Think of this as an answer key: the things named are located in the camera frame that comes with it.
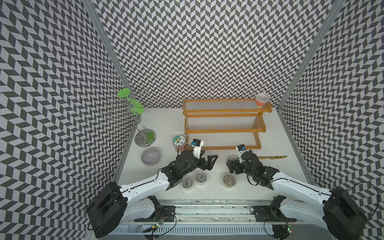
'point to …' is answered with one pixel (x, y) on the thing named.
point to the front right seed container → (229, 181)
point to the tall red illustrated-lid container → (179, 140)
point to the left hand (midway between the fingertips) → (211, 155)
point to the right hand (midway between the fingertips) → (234, 163)
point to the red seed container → (261, 99)
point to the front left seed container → (187, 183)
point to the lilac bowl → (150, 156)
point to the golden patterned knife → (271, 157)
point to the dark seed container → (201, 178)
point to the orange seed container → (231, 158)
